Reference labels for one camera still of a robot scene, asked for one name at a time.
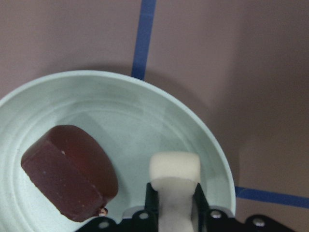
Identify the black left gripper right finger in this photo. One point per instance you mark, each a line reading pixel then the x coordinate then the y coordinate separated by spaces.
pixel 212 218

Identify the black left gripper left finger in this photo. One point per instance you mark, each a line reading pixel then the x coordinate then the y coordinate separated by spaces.
pixel 142 218

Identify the white foam bun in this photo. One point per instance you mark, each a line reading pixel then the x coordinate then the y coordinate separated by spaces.
pixel 175 176

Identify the brown bun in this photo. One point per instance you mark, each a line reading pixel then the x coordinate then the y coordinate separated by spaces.
pixel 72 171

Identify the light green plate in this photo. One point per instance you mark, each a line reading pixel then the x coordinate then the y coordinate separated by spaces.
pixel 129 118

